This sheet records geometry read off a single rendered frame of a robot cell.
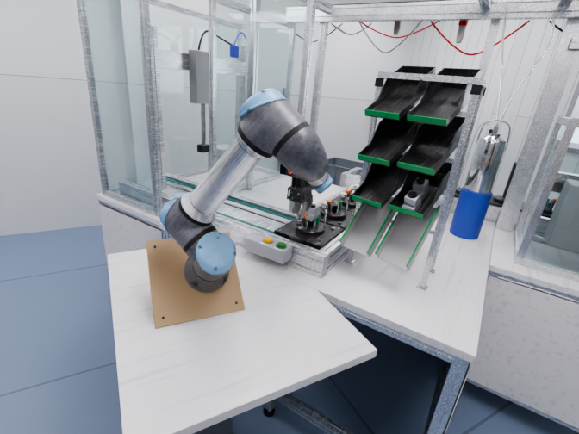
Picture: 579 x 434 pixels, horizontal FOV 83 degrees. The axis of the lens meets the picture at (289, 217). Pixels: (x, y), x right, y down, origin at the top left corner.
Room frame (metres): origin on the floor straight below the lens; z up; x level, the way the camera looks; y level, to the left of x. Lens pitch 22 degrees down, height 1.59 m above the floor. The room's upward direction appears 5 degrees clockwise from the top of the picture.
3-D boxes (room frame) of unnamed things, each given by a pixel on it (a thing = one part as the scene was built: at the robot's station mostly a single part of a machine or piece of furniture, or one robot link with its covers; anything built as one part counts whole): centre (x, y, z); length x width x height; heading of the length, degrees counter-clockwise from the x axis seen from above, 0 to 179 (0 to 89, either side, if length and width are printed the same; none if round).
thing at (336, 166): (3.49, -0.61, 0.73); 0.62 x 0.42 x 0.23; 59
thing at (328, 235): (1.41, -0.10, 0.96); 0.24 x 0.24 x 0.02; 59
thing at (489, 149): (1.79, -1.02, 1.32); 0.14 x 0.14 x 0.38
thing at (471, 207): (1.79, -1.02, 1.00); 0.16 x 0.16 x 0.27
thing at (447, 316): (1.79, -0.33, 0.85); 1.50 x 1.41 x 0.03; 59
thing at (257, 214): (1.58, 0.15, 0.91); 0.84 x 0.28 x 0.10; 59
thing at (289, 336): (1.00, 0.23, 0.84); 0.90 x 0.70 x 0.03; 31
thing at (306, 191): (1.30, -0.03, 1.21); 0.09 x 0.08 x 0.12; 149
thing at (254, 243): (1.27, 0.08, 0.93); 0.21 x 0.07 x 0.06; 59
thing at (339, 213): (1.63, -0.23, 1.01); 0.24 x 0.24 x 0.13; 59
